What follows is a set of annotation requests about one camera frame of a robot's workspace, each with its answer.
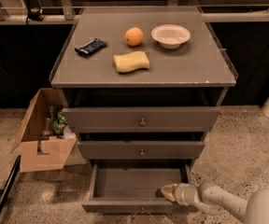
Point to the clear glass bottle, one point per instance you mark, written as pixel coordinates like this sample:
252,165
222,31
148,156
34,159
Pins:
47,132

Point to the blue snack bar wrapper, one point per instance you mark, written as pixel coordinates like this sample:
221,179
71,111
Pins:
91,47

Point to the black bar on floor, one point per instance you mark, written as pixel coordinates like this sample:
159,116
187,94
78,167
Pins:
5,190

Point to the white bowl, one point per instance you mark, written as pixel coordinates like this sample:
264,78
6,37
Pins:
170,36

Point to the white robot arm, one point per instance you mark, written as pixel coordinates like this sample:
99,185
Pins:
236,168

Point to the brown cardboard box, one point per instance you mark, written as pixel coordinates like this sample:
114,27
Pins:
38,154

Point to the grey top drawer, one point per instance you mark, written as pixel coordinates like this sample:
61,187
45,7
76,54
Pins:
141,119

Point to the grey middle drawer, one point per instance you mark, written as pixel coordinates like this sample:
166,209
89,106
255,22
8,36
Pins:
130,150

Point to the grey drawer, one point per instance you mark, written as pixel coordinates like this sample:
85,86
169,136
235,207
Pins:
134,186
130,150
141,119

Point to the green crumpled bag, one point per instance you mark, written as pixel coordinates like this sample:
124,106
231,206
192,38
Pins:
59,124

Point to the yellow sponge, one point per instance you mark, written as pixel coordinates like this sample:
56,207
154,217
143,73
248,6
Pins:
131,61

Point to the grey bottom drawer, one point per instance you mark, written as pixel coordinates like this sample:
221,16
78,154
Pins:
134,186

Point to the orange fruit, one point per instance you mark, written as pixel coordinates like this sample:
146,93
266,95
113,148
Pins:
134,36

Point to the small black device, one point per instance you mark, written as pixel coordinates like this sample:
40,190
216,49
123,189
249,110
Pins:
36,14

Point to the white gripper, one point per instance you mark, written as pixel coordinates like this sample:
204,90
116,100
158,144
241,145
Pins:
182,193

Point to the grey drawer cabinet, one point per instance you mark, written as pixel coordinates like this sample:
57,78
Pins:
195,74

